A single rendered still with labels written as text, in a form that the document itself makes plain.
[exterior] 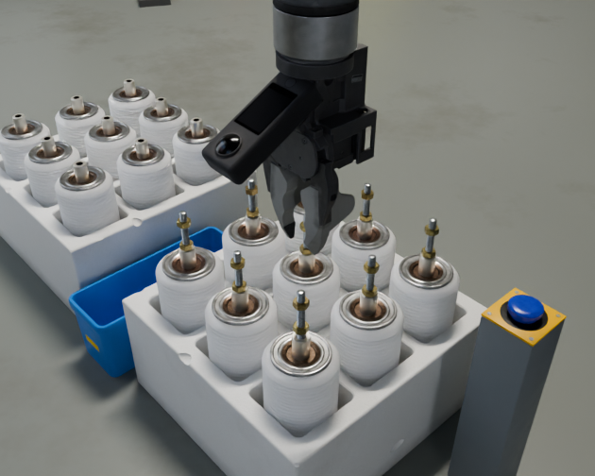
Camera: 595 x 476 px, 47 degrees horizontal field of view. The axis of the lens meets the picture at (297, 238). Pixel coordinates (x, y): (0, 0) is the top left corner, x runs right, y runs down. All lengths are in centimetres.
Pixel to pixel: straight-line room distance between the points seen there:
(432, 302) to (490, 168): 84
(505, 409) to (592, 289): 58
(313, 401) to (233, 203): 58
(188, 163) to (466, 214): 63
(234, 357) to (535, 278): 71
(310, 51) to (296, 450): 47
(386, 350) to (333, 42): 44
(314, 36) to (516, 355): 44
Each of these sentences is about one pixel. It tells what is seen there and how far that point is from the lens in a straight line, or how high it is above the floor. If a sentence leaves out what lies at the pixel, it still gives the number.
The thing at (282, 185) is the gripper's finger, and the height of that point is 49.
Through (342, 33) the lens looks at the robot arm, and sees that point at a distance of 61.
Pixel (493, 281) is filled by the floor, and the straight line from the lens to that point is 139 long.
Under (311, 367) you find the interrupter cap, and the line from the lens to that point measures 83.
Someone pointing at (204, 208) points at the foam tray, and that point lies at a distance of 129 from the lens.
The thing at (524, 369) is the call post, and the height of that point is 27.
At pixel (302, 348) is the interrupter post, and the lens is 83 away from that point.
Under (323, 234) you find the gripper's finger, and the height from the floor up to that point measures 45.
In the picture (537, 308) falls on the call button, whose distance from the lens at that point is 84.
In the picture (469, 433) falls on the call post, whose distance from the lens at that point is 98.
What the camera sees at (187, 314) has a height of 20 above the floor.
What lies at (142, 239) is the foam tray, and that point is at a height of 14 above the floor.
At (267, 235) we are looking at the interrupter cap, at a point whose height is 25.
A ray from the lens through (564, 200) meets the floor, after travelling 168.
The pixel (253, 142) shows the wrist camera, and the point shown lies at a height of 57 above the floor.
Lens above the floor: 86
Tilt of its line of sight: 36 degrees down
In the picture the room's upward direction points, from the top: straight up
